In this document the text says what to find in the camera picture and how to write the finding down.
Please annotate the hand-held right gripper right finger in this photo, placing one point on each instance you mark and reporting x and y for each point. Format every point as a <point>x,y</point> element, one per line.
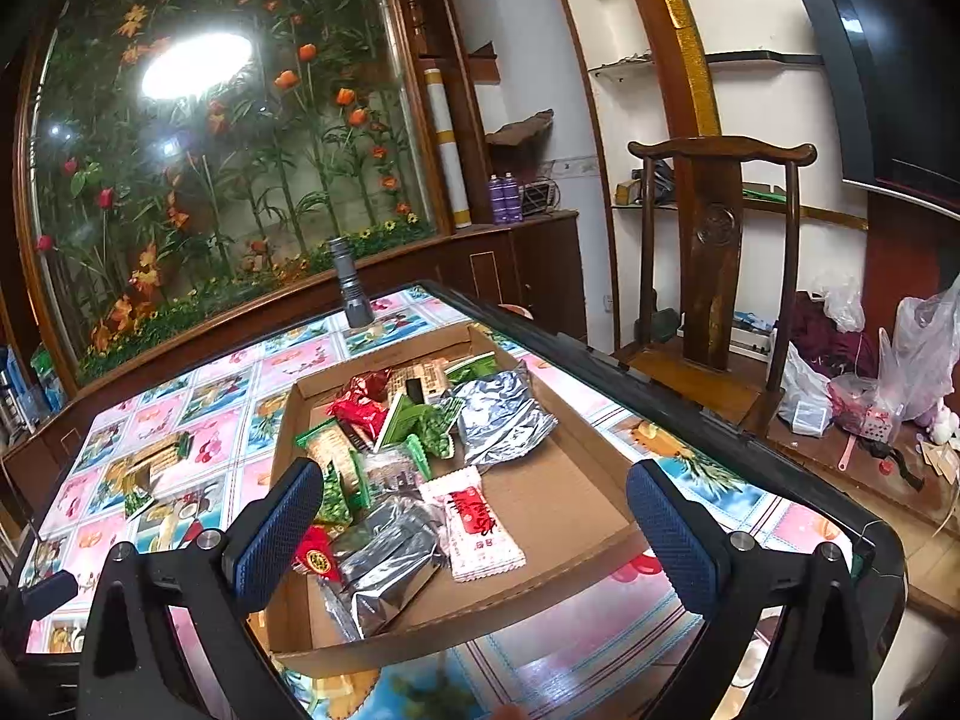
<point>675,532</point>

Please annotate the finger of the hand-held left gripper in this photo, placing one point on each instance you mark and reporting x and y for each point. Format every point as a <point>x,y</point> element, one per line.
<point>49,591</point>

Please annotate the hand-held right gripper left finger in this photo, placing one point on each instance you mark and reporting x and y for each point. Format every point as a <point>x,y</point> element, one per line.
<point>277,532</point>

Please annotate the red gold emblem snack packet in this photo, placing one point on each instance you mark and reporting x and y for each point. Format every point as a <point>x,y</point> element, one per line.
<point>315,562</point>

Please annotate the green snack packet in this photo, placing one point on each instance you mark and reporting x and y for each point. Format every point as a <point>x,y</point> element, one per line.
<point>334,502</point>
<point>139,503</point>
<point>469,369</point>
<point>424,426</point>

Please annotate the short cracker packet green end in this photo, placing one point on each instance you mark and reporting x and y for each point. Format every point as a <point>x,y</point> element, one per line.
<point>330,457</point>

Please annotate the silver foil snack packet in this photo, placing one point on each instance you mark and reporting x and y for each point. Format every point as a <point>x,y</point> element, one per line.
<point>375,604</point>
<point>390,536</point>

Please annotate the cardboard box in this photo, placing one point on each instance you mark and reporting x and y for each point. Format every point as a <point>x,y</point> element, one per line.
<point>555,495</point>

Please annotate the grey brown snack packet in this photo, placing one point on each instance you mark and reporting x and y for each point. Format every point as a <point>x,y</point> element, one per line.
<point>394,474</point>

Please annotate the shiny red foil packet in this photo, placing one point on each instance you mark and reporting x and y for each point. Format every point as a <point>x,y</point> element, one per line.
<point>356,405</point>

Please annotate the white red snack packet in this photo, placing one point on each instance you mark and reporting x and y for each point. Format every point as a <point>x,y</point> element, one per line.
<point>476,532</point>

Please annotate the beige cracker packet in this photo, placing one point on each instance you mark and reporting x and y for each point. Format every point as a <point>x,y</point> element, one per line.
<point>421,379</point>

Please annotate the large silver foil packet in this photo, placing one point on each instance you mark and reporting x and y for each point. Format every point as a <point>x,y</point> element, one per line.
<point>499,412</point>

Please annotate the long cracker packet green ends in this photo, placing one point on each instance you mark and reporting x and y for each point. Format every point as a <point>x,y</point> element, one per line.
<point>157,463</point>

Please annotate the white plastic bag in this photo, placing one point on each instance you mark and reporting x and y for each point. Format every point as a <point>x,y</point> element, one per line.
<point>840,300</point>
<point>806,397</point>

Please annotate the pink spoon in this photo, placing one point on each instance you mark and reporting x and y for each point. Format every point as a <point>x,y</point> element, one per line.
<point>851,459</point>

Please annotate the blue white carton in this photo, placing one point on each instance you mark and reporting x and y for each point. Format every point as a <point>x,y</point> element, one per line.
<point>11,390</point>

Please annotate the white flat box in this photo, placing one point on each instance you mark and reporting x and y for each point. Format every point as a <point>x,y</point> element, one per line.
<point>750,335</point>

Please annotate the green blue packet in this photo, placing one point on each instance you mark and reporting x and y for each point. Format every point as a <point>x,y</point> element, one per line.
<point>43,369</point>

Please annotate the maroon cloth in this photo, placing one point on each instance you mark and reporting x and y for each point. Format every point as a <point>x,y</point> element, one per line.
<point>825,337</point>

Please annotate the grey flashlight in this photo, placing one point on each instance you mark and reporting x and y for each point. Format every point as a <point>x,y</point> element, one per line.
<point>351,277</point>

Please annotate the dark wooden chair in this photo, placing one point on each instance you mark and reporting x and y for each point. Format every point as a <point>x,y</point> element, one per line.
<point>712,240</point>

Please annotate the clear plastic bag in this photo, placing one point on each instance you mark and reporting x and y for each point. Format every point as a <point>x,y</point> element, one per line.
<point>922,345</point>

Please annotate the glass flower display panel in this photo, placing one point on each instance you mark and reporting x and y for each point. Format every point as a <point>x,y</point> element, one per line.
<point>225,202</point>

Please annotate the dark tool pile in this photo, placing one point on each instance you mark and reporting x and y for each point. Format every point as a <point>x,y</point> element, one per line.
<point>652,180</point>

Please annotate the purple bottle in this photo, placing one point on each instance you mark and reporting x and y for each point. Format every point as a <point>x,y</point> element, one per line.
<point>496,200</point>
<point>513,199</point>

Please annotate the white roll with gold bands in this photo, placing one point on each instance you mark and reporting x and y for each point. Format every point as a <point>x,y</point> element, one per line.
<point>448,150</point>

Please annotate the brown carved wood piece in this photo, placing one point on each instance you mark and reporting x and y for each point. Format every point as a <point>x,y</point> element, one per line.
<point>521,135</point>

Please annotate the gold trimmed wooden arch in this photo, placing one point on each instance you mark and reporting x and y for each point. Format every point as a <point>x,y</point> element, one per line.
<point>679,37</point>

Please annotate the black flat television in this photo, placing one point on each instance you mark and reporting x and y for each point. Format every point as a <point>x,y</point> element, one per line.
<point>885,67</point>

